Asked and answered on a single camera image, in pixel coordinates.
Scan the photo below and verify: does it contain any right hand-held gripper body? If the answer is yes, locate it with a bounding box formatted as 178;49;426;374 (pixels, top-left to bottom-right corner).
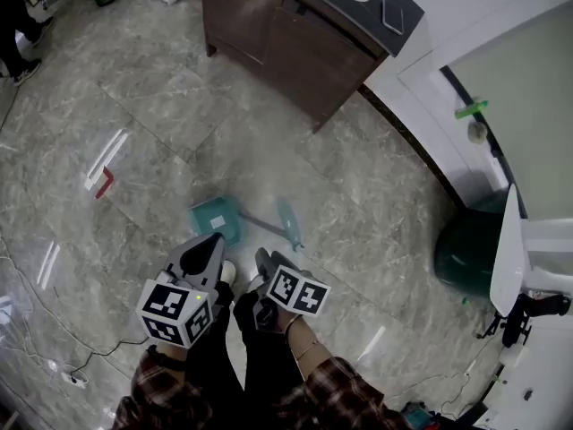
251;264;333;333

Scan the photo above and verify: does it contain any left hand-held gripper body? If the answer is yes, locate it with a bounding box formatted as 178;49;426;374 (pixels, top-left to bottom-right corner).
135;232;226;349

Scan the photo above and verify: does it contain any teal dustpan with metal handle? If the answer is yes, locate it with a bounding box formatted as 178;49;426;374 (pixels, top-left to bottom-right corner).
186;193;307;253

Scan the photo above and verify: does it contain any person's right forearm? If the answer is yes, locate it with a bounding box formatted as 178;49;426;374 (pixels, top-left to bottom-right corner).
275;314;405;430

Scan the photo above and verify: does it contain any person's left forearm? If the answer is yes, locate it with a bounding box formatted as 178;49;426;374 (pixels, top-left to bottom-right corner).
110;342;215;430

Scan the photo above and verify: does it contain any person's left white shoe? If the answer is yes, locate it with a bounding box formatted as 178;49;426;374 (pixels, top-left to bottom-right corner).
220;259;238;287

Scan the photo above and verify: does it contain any black wristwatch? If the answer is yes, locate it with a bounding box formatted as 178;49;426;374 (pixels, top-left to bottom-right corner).
146;343;189;373

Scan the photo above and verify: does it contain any person's right leg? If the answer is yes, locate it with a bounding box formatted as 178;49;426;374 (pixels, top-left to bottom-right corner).
232;289;310;430

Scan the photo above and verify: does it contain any red tape corner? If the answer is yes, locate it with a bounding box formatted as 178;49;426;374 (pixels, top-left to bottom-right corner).
94;165;116;201

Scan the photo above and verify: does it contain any white power strip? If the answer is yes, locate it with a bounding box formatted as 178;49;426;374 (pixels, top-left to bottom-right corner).
59;368;90;390

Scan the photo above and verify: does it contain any green bathtub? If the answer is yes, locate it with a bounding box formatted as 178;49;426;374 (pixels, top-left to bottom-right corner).
432;183;530;318

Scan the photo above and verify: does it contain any teal floor object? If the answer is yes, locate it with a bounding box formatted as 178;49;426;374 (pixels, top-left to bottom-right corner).
399;400;439;430

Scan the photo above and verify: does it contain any brown wooden vanity cabinet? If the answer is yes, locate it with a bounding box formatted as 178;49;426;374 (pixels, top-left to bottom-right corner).
198;0;427;134

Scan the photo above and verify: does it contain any black office chair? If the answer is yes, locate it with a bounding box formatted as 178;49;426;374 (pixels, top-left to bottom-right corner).
475;290;573;349

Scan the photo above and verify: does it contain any grey round stone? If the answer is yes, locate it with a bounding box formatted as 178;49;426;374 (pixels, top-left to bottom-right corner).
466;120;489;145

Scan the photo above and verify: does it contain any green plastic bottle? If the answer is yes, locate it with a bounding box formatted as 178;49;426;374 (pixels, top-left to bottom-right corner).
453;99;490;121

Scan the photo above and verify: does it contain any large grey window blind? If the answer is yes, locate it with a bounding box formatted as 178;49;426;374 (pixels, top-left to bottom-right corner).
446;5;573;224

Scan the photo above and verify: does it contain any thin wrist bracelet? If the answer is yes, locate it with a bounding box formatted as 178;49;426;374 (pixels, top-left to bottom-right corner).
294;339;322;363

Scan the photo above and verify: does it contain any black floor cable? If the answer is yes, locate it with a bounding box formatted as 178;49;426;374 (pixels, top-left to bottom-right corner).
70;335;150;376

